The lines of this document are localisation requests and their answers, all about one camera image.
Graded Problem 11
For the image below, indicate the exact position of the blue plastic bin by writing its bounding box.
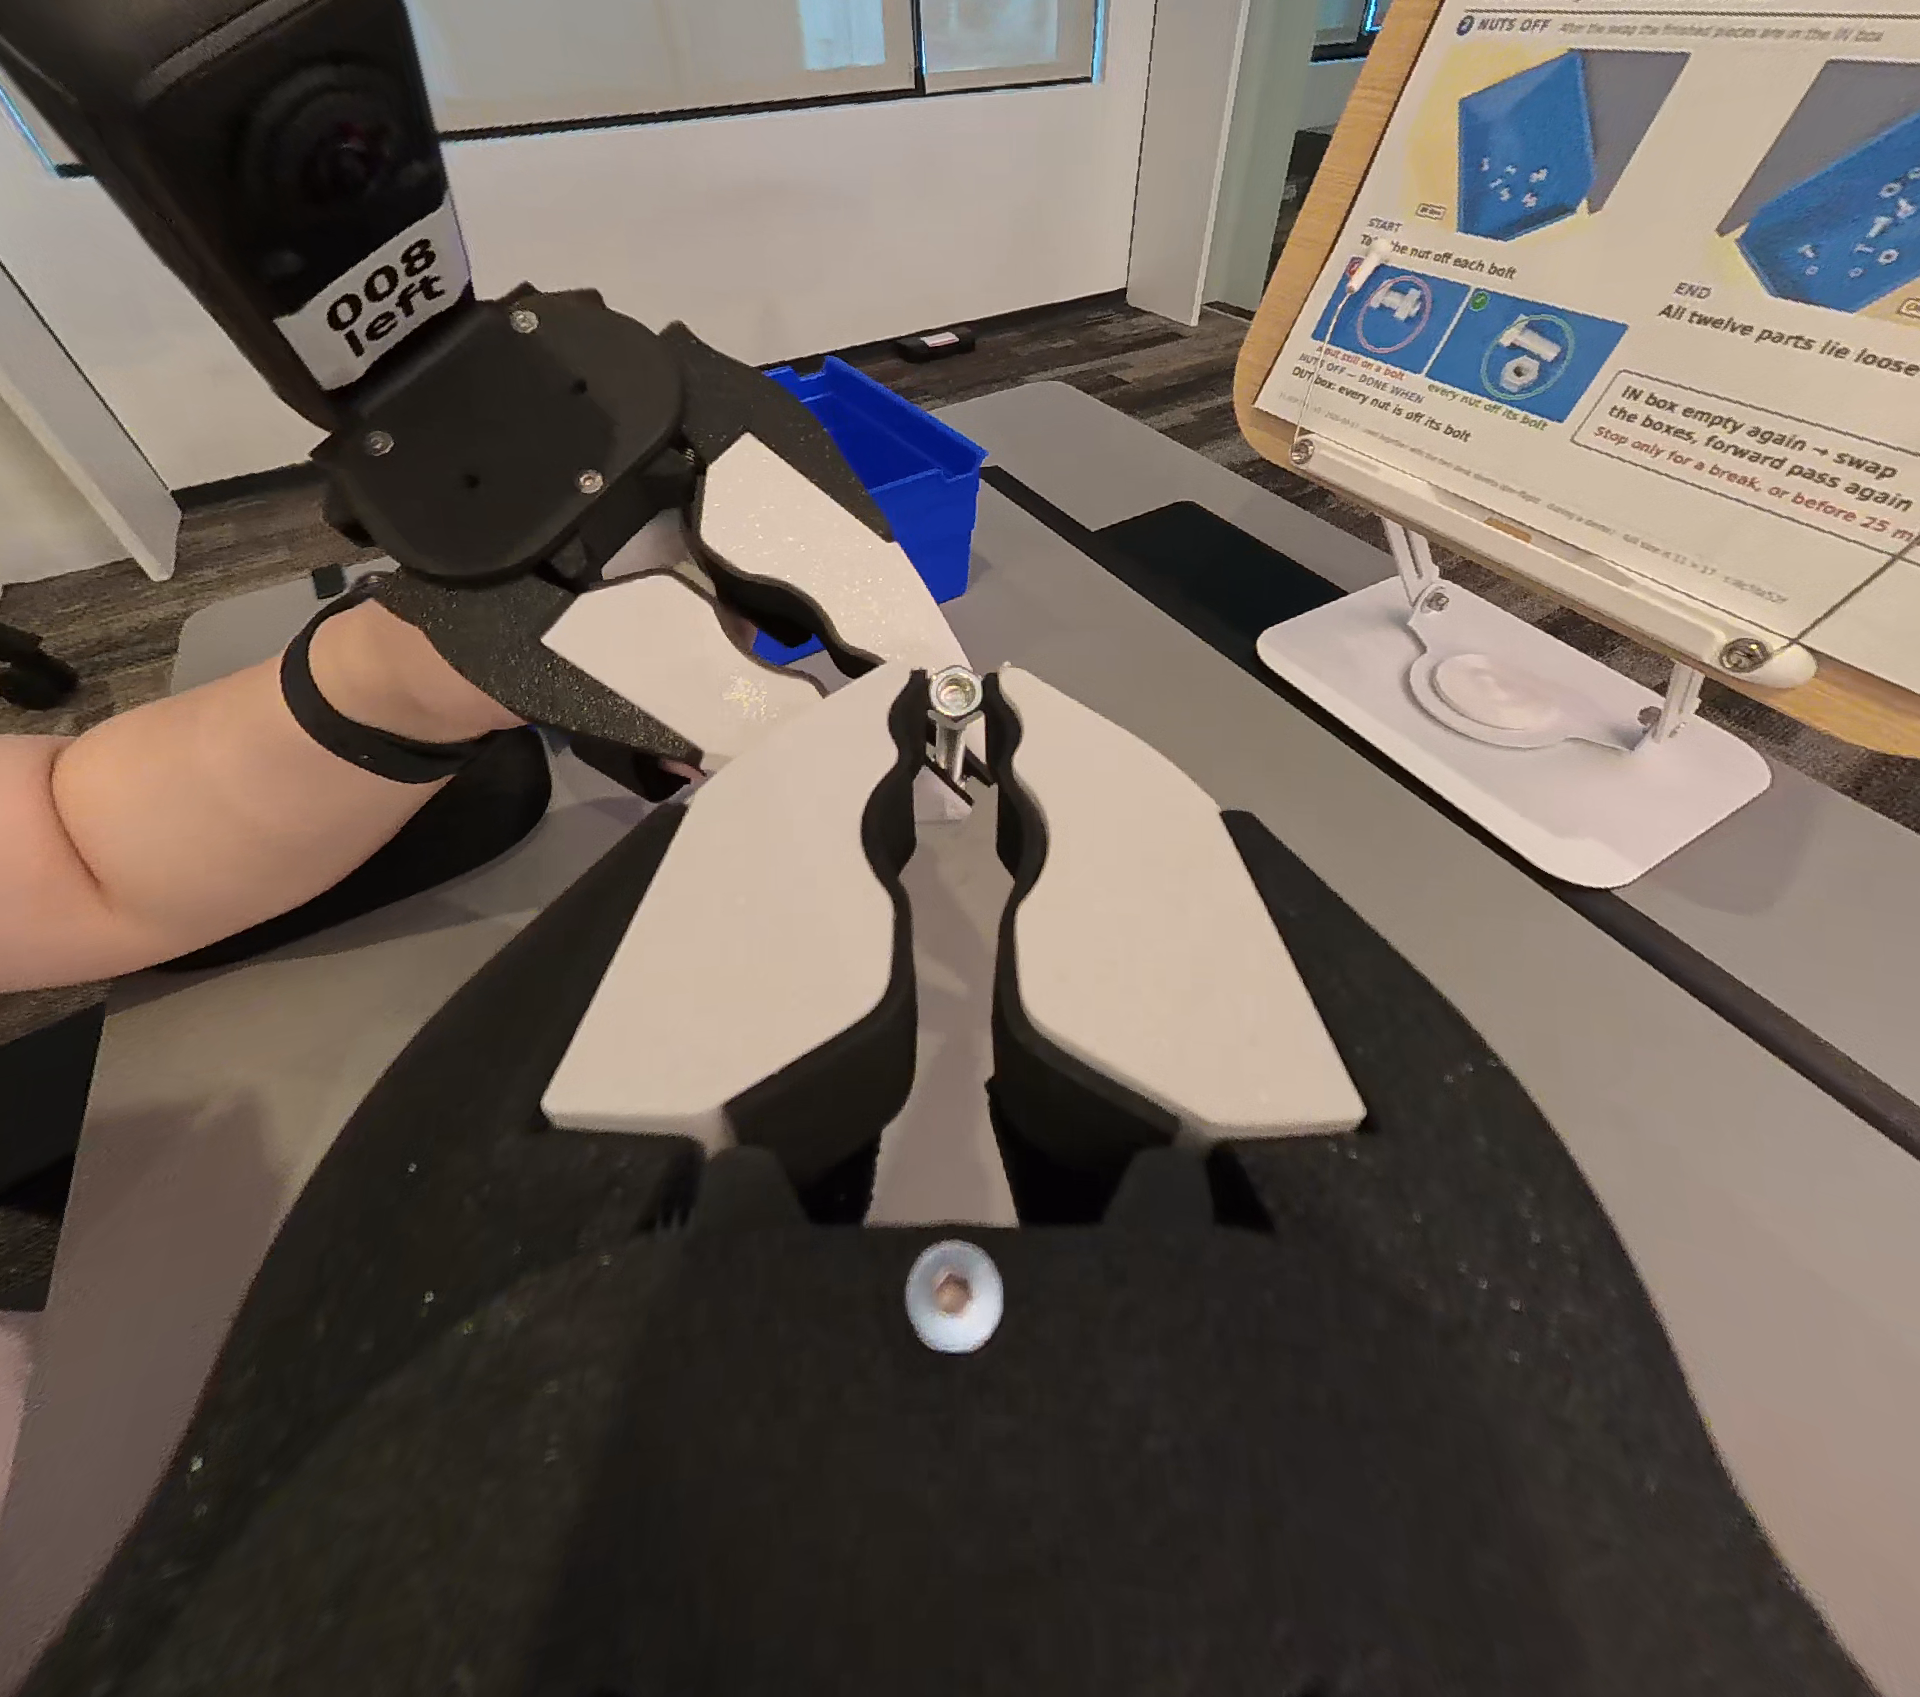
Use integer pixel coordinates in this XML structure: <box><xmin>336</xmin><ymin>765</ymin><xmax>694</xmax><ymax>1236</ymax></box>
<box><xmin>761</xmin><ymin>353</ymin><xmax>990</xmax><ymax>664</ymax></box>

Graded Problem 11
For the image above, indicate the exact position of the white document stand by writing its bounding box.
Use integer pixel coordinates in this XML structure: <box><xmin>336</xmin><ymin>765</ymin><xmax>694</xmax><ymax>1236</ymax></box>
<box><xmin>1256</xmin><ymin>517</ymin><xmax>1775</xmax><ymax>888</ymax></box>

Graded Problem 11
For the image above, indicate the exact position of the person's left hand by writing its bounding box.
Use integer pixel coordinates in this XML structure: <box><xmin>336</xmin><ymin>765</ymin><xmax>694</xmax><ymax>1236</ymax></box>
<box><xmin>306</xmin><ymin>598</ymin><xmax>533</xmax><ymax>757</ymax></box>

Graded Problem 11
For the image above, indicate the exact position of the black chair armrest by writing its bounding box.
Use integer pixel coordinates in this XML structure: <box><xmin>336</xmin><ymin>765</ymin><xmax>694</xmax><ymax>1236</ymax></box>
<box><xmin>149</xmin><ymin>728</ymin><xmax>554</xmax><ymax>971</ymax></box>

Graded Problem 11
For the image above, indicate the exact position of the person's left forearm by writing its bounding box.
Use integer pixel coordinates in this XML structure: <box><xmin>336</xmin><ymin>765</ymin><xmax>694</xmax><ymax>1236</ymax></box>
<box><xmin>0</xmin><ymin>653</ymin><xmax>452</xmax><ymax>991</ymax></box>

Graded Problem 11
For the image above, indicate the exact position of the printed instruction sheet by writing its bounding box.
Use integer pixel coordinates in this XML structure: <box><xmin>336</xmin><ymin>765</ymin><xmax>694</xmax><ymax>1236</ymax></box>
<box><xmin>1259</xmin><ymin>0</ymin><xmax>1920</xmax><ymax>617</ymax></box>

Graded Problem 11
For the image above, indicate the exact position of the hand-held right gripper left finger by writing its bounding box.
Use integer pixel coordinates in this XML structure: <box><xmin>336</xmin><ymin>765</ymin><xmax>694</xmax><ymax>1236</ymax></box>
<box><xmin>540</xmin><ymin>668</ymin><xmax>927</xmax><ymax>1150</ymax></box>

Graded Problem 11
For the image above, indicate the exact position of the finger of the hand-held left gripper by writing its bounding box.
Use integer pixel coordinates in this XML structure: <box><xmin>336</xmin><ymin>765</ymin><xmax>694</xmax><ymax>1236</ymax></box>
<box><xmin>540</xmin><ymin>568</ymin><xmax>830</xmax><ymax>773</ymax></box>
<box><xmin>691</xmin><ymin>433</ymin><xmax>973</xmax><ymax>678</ymax></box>

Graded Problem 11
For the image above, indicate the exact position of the black wristband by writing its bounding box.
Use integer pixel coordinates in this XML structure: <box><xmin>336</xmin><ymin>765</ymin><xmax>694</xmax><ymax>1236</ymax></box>
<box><xmin>278</xmin><ymin>593</ymin><xmax>519</xmax><ymax>786</ymax></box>

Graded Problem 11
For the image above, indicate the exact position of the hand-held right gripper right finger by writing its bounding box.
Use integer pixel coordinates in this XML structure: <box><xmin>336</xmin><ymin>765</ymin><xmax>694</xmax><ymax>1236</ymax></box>
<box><xmin>986</xmin><ymin>661</ymin><xmax>1369</xmax><ymax>1150</ymax></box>

